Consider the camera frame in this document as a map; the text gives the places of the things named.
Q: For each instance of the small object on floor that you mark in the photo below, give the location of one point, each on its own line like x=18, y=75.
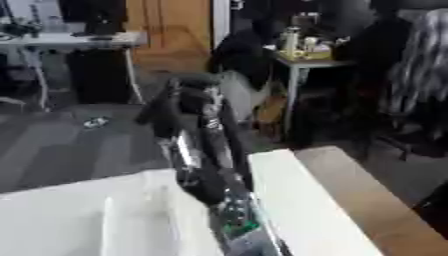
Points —
x=96, y=122

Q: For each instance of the black office chair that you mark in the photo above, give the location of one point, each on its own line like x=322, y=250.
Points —
x=408, y=133

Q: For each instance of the black cabinet under desk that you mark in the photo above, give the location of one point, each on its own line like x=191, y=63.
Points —
x=99, y=76

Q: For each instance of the small grey side table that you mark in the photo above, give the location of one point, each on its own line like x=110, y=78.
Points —
x=309, y=64

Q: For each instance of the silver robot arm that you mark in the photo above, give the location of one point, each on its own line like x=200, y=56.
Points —
x=248, y=230

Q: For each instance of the yellow tray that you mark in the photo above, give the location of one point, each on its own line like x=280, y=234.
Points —
x=315, y=55

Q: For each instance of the black monitor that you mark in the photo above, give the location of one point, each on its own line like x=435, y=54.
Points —
x=93, y=15

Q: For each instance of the white desk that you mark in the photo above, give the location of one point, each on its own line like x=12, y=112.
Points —
x=64, y=40

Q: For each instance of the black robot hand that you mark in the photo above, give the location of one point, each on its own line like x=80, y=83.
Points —
x=204, y=110

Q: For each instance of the person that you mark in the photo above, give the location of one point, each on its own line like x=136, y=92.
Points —
x=420, y=66

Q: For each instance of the pale bottle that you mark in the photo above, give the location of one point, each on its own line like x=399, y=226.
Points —
x=290, y=41

